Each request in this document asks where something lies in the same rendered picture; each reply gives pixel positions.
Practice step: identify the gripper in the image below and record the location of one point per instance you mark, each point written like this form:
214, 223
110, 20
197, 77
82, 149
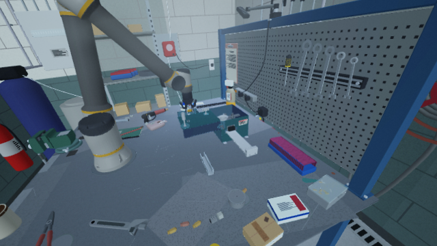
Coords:
187, 96

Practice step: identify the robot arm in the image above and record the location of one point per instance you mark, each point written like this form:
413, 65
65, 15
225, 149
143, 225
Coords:
83, 68

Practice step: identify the dark teal dispenser hood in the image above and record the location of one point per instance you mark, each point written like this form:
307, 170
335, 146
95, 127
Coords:
199, 123

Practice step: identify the white round token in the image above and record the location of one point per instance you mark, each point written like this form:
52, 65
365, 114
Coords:
222, 117

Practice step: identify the teal token dispenser body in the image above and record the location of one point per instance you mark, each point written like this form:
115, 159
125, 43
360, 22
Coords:
230, 121

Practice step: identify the white dispenser slide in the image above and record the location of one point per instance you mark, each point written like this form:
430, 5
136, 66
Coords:
242, 141

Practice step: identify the small cardboard box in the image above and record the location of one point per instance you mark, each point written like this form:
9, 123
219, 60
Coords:
135, 28
160, 100
143, 106
121, 109

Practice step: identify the red and black power tool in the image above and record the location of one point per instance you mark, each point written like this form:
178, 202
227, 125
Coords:
153, 114

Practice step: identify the pink and white pad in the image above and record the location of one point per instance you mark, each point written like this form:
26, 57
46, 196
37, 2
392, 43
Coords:
156, 124

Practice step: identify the amber bottle with white cap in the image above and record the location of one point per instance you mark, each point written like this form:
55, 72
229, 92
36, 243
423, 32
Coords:
230, 95

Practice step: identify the grey power strip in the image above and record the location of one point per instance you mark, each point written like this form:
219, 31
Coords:
246, 95

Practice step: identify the red alarm box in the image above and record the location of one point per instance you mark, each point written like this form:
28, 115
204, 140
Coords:
169, 48

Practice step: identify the white metal channel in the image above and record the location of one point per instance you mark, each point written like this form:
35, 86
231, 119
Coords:
207, 164

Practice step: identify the red framed notice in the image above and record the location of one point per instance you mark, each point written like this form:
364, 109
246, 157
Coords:
231, 61

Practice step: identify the green circuit board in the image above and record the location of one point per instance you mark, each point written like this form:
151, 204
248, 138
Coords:
131, 132

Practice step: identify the grey bolt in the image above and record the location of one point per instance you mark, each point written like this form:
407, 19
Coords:
123, 119

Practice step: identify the grey metal shelf unit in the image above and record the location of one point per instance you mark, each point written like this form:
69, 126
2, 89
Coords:
150, 51

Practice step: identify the blue and red box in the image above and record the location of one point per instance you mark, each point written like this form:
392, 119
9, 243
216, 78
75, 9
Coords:
123, 74

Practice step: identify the black plug adapter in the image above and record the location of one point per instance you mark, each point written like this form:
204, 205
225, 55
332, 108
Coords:
262, 112

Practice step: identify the small orange peg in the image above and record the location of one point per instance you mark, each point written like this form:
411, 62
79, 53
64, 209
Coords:
244, 190

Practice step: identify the magenta and blue box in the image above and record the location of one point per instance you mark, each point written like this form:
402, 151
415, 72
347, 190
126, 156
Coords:
292, 155

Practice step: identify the small grey cylinder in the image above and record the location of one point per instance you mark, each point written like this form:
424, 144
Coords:
216, 217

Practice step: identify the white bin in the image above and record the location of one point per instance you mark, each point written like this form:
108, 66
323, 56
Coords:
73, 111

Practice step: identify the orange capsule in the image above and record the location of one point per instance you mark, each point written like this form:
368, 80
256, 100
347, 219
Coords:
184, 224

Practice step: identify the yellow capsule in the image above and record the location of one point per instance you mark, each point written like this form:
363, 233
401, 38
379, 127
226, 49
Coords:
196, 224
172, 231

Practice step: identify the black bench lamp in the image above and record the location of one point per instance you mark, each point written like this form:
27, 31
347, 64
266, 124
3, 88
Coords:
259, 8

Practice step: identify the green bench vise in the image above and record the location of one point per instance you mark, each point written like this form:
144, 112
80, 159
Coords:
54, 139

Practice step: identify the grey adjustable wrench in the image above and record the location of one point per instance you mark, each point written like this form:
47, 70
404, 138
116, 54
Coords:
116, 225

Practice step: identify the teal disc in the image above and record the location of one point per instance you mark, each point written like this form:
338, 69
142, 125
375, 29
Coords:
309, 179

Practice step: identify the white blue red box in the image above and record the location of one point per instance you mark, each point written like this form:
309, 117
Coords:
288, 208

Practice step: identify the taped cardboard box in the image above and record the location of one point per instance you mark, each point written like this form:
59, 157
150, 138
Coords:
263, 230

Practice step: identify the blue framed grey pegboard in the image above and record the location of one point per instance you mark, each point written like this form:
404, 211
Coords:
341, 102

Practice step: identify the white electrical panel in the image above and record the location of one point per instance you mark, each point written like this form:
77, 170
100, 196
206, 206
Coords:
44, 37

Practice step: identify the blue gas cylinder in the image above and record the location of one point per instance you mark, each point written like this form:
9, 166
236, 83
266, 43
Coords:
27, 106

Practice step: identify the grey flat box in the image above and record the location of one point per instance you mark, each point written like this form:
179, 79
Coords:
326, 191

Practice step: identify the red fire extinguisher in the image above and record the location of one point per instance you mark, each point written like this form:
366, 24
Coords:
12, 148

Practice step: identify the barred window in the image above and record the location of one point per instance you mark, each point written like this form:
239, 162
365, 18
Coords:
15, 37

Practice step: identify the white coffee cup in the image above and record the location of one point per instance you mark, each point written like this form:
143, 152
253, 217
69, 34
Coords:
7, 222

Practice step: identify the white slotted panel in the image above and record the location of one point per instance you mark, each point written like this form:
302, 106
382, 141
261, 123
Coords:
365, 234

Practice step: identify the grey takings post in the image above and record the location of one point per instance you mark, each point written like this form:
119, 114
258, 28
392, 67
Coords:
183, 120

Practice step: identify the black and white rail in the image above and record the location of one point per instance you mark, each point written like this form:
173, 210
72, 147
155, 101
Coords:
213, 102

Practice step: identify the white wall socket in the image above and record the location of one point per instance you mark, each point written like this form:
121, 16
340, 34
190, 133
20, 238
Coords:
211, 64

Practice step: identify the black tool rail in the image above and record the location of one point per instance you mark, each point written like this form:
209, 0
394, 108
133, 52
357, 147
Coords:
358, 81

